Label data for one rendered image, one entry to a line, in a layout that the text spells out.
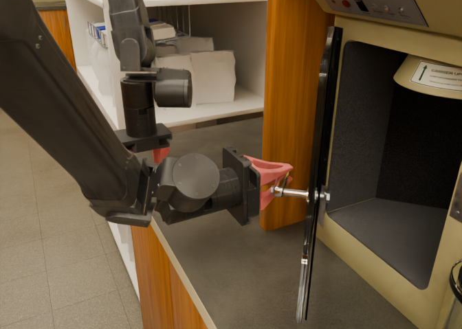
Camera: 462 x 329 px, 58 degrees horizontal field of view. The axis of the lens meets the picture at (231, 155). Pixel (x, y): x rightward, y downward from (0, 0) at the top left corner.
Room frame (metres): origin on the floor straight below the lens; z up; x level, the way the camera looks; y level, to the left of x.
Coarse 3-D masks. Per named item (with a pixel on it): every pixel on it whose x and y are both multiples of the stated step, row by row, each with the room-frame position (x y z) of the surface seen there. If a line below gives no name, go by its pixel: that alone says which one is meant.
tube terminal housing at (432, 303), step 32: (352, 32) 0.72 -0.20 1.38; (384, 32) 0.66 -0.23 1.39; (416, 32) 0.60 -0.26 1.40; (448, 224) 0.50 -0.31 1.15; (352, 256) 0.65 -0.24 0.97; (448, 256) 0.49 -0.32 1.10; (384, 288) 0.57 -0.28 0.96; (416, 288) 0.52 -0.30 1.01; (448, 288) 0.48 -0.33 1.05; (416, 320) 0.51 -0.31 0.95
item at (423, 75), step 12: (408, 60) 0.65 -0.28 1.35; (420, 60) 0.62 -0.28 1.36; (432, 60) 0.61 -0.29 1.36; (396, 72) 0.68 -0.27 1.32; (408, 72) 0.63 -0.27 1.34; (420, 72) 0.61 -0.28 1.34; (432, 72) 0.60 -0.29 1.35; (444, 72) 0.59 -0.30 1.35; (456, 72) 0.58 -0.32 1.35; (408, 84) 0.62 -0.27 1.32; (420, 84) 0.60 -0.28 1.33; (432, 84) 0.59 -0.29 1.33; (444, 84) 0.58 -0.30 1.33; (456, 84) 0.57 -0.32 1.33; (444, 96) 0.57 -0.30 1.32; (456, 96) 0.57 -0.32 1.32
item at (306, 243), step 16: (320, 64) 0.47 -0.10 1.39; (320, 80) 0.46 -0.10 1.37; (320, 96) 0.45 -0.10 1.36; (320, 112) 0.45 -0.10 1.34; (320, 128) 0.45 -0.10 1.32; (320, 144) 0.54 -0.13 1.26; (320, 160) 0.72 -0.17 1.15; (304, 240) 0.46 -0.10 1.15; (304, 256) 0.46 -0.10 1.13; (304, 272) 0.45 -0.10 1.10; (304, 288) 0.45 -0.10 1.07
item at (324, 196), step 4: (316, 188) 0.50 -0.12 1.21; (324, 188) 0.50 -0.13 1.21; (316, 192) 0.49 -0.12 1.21; (320, 192) 0.49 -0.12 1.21; (324, 192) 0.49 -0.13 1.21; (328, 192) 0.49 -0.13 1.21; (316, 196) 0.49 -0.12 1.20; (320, 196) 0.49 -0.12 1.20; (324, 196) 0.49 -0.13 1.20; (328, 196) 0.49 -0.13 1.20; (320, 200) 0.49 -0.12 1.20; (324, 200) 0.49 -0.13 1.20; (328, 200) 0.49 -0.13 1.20; (320, 204) 0.50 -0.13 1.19; (324, 204) 0.48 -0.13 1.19; (320, 208) 0.50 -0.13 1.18; (324, 208) 0.48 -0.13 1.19; (320, 212) 0.49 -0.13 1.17; (324, 212) 0.48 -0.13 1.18; (320, 216) 0.49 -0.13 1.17; (320, 220) 0.49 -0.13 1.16; (320, 224) 0.49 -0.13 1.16
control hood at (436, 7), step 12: (324, 0) 0.72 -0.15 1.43; (420, 0) 0.53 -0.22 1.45; (432, 0) 0.51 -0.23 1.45; (444, 0) 0.49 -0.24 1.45; (456, 0) 0.48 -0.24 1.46; (336, 12) 0.72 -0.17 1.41; (432, 12) 0.52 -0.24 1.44; (444, 12) 0.51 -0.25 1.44; (456, 12) 0.49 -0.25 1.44; (396, 24) 0.61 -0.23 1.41; (408, 24) 0.58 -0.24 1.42; (432, 24) 0.54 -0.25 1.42; (444, 24) 0.52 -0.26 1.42; (456, 24) 0.51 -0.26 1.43
